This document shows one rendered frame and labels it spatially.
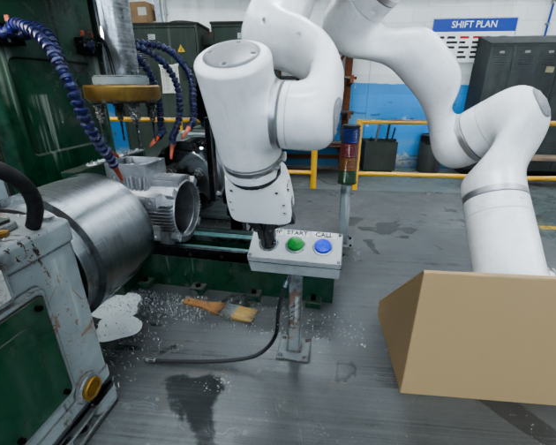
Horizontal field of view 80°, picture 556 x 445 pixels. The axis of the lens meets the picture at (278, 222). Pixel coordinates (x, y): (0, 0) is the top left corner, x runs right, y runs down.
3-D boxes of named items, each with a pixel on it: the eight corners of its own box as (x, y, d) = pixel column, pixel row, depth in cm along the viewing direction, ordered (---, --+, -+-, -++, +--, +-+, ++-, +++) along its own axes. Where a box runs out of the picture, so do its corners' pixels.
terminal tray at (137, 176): (108, 189, 89) (102, 163, 86) (131, 179, 99) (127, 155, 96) (148, 192, 87) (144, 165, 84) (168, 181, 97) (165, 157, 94)
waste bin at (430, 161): (434, 169, 566) (441, 132, 543) (443, 175, 530) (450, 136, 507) (411, 169, 570) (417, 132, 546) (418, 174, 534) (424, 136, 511)
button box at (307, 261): (250, 271, 63) (245, 256, 59) (258, 241, 68) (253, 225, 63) (340, 280, 60) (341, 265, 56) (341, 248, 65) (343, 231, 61)
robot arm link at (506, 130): (482, 217, 77) (467, 132, 85) (582, 189, 62) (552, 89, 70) (450, 203, 71) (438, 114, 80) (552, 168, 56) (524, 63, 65)
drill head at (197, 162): (145, 218, 112) (132, 144, 102) (195, 185, 149) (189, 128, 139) (214, 223, 108) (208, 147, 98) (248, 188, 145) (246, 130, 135)
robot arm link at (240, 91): (294, 135, 46) (231, 131, 48) (287, 34, 36) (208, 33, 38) (279, 177, 41) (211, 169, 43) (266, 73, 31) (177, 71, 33)
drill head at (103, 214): (-88, 373, 52) (-172, 229, 42) (81, 261, 85) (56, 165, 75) (48, 400, 47) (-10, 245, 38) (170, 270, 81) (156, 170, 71)
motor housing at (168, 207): (108, 246, 91) (93, 180, 84) (146, 221, 108) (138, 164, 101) (176, 253, 88) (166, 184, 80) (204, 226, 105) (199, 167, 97)
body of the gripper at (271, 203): (292, 147, 47) (296, 200, 56) (225, 146, 49) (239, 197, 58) (285, 184, 43) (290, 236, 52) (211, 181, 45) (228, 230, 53)
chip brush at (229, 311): (178, 307, 86) (178, 305, 85) (190, 297, 90) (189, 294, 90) (251, 324, 80) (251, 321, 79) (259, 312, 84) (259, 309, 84)
